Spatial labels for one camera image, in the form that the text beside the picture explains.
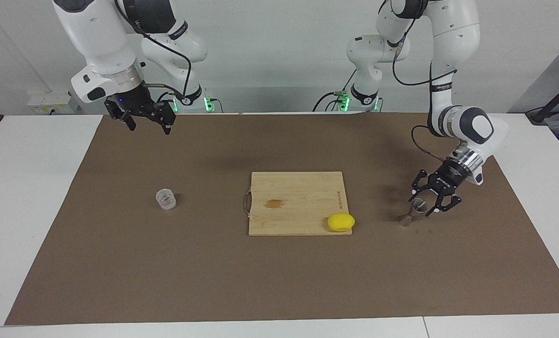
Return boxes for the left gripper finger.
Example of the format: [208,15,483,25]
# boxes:
[410,169,430,203]
[427,195,463,217]

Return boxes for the steel jigger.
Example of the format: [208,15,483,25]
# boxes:
[398,197,428,228]

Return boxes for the clear plastic cup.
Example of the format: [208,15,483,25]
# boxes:
[155,188,177,211]

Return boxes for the white power strip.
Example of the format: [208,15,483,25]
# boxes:
[27,91,80,114]

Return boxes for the yellow lemon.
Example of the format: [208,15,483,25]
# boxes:
[327,213,356,233]

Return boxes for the black stand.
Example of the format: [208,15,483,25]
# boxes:
[526,75,559,125]

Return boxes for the bamboo cutting board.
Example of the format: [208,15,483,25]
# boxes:
[244,171,353,237]

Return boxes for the brown table mat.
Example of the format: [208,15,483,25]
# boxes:
[5,113,559,325]

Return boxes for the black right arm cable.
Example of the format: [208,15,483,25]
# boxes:
[114,0,193,106]

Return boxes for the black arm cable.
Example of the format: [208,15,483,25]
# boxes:
[114,0,193,106]
[391,38,458,162]

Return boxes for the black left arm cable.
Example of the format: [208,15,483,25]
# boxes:
[391,38,458,162]

